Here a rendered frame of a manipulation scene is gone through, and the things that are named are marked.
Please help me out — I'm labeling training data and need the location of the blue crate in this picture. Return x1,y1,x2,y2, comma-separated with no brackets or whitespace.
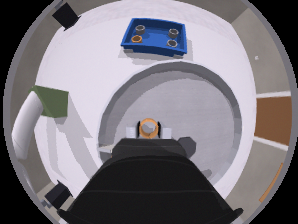
121,18,187,59

